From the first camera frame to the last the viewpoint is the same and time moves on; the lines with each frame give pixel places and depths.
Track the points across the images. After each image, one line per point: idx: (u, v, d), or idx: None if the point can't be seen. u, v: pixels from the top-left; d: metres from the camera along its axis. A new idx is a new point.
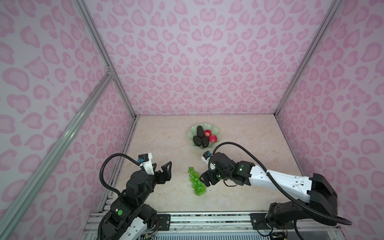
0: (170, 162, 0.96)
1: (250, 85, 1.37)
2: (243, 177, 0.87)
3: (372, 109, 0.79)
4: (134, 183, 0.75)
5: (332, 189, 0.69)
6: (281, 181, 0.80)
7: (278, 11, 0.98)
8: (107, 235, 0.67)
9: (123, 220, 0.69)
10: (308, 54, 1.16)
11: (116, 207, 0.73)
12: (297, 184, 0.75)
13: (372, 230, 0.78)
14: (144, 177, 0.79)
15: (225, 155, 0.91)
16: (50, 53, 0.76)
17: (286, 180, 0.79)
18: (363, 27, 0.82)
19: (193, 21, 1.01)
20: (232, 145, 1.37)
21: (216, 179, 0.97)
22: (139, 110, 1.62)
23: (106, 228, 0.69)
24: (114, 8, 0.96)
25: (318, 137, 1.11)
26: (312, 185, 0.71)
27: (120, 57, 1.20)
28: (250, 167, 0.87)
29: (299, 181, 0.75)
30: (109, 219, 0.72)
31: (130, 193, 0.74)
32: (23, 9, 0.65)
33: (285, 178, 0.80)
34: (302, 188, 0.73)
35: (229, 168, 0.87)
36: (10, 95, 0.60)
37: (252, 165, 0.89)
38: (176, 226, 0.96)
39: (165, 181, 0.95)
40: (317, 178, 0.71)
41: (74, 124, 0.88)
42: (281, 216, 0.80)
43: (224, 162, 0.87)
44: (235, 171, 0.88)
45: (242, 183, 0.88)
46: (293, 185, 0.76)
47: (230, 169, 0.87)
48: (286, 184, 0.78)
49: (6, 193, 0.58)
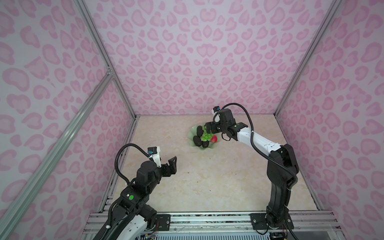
0: (175, 156, 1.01)
1: (250, 85, 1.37)
2: (233, 132, 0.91)
3: (372, 109, 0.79)
4: (143, 171, 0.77)
5: (295, 160, 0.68)
6: (259, 140, 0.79)
7: (278, 11, 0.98)
8: (117, 218, 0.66)
9: (134, 204, 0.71)
10: (308, 54, 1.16)
11: (127, 193, 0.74)
12: (268, 145, 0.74)
13: (372, 230, 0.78)
14: (154, 166, 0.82)
15: (230, 112, 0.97)
16: (49, 53, 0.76)
17: (262, 140, 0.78)
18: (363, 27, 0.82)
19: (193, 21, 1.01)
20: (232, 145, 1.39)
21: (215, 130, 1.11)
22: (139, 110, 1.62)
23: (116, 211, 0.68)
24: (114, 8, 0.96)
25: (318, 137, 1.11)
26: (280, 150, 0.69)
27: (120, 57, 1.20)
28: (242, 127, 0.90)
29: (271, 143, 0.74)
30: (119, 204, 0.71)
31: (140, 181, 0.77)
32: (23, 9, 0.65)
33: (264, 139, 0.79)
34: (269, 147, 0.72)
35: (228, 122, 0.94)
36: (10, 95, 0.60)
37: (245, 126, 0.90)
38: (176, 226, 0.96)
39: (170, 174, 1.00)
40: (286, 146, 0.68)
41: (74, 123, 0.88)
42: (275, 209, 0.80)
43: (226, 116, 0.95)
44: (230, 126, 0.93)
45: (230, 136, 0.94)
46: (264, 145, 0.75)
47: (229, 123, 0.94)
48: (261, 143, 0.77)
49: (6, 193, 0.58)
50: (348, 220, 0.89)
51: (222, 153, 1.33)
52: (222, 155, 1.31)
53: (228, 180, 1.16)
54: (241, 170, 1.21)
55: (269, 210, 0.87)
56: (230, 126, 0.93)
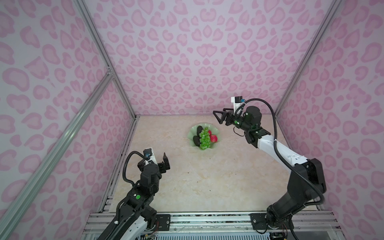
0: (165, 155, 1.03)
1: (250, 85, 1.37)
2: (254, 138, 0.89)
3: (372, 109, 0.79)
4: (147, 174, 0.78)
5: (322, 179, 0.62)
6: (282, 150, 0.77)
7: (278, 11, 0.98)
8: (125, 215, 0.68)
9: (140, 204, 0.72)
10: (308, 54, 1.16)
11: (134, 193, 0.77)
12: (292, 156, 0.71)
13: (372, 230, 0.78)
14: (156, 168, 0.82)
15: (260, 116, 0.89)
16: (50, 53, 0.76)
17: (285, 150, 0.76)
18: (363, 27, 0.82)
19: (193, 21, 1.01)
20: (232, 145, 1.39)
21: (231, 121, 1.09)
22: (139, 110, 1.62)
23: (124, 209, 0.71)
24: (114, 8, 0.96)
25: (318, 137, 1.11)
26: (305, 164, 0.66)
27: (120, 57, 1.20)
28: (264, 133, 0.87)
29: (295, 155, 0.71)
30: (127, 202, 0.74)
31: (143, 183, 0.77)
32: (24, 9, 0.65)
33: (287, 149, 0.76)
34: (294, 160, 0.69)
35: (252, 125, 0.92)
36: (10, 95, 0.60)
37: (268, 133, 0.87)
38: (176, 226, 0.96)
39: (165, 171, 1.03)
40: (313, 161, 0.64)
41: (74, 123, 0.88)
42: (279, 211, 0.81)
43: (254, 118, 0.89)
44: (251, 130, 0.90)
45: (250, 141, 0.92)
46: (288, 156, 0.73)
47: (252, 127, 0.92)
48: (285, 152, 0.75)
49: (6, 193, 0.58)
50: (348, 220, 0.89)
51: (222, 153, 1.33)
52: (222, 155, 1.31)
53: (228, 180, 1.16)
54: (241, 170, 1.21)
55: (270, 209, 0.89)
56: (251, 131, 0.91)
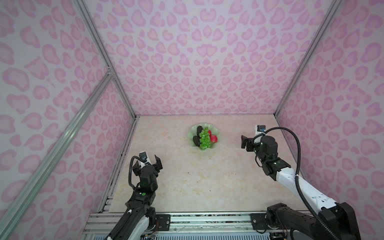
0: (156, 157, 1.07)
1: (250, 85, 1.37)
2: (272, 170, 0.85)
3: (372, 109, 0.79)
4: (144, 174, 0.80)
5: (355, 228, 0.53)
6: (304, 187, 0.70)
7: (278, 11, 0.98)
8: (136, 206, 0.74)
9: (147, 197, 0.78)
10: (308, 54, 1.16)
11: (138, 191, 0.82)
12: (318, 198, 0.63)
13: (372, 230, 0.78)
14: (152, 168, 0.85)
15: (277, 146, 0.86)
16: (49, 53, 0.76)
17: (310, 189, 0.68)
18: (363, 27, 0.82)
19: (193, 21, 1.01)
20: (232, 145, 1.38)
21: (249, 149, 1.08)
22: (139, 110, 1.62)
23: (133, 203, 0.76)
24: (114, 8, 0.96)
25: (318, 137, 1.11)
26: (334, 207, 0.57)
27: (120, 57, 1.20)
28: (284, 165, 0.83)
29: (323, 197, 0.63)
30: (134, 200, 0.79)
31: (143, 183, 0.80)
32: (24, 9, 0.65)
33: (311, 188, 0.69)
34: (320, 202, 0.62)
35: (268, 155, 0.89)
36: (10, 95, 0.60)
37: (287, 166, 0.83)
38: (176, 226, 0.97)
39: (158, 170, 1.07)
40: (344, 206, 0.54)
41: (74, 124, 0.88)
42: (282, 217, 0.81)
43: (270, 150, 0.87)
44: (268, 161, 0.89)
45: (268, 174, 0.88)
46: (312, 196, 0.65)
47: (268, 157, 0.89)
48: (308, 191, 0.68)
49: (6, 193, 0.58)
50: None
51: (222, 153, 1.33)
52: (222, 155, 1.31)
53: (228, 180, 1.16)
54: (241, 170, 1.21)
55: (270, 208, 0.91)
56: (268, 161, 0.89)
